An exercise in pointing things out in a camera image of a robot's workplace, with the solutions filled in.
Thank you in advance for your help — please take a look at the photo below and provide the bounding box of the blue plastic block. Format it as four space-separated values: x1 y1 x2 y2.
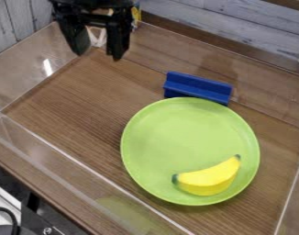
163 72 232 106

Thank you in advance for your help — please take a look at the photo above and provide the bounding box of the green round plate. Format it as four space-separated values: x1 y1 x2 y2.
120 97 260 206

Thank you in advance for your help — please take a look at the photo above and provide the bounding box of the black cable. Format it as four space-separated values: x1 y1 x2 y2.
0 206 21 235

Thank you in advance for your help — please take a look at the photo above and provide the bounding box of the yellow labelled tin can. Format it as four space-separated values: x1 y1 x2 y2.
131 0 142 30

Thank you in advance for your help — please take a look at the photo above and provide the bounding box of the clear acrylic corner bracket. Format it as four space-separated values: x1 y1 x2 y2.
87 27 107 48

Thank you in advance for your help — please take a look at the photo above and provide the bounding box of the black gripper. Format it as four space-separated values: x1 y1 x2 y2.
50 0 134 61

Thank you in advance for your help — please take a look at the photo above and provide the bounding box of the yellow toy banana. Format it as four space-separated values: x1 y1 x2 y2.
172 154 242 196

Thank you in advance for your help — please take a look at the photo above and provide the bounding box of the clear acrylic tray wall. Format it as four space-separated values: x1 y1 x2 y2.
0 105 195 235

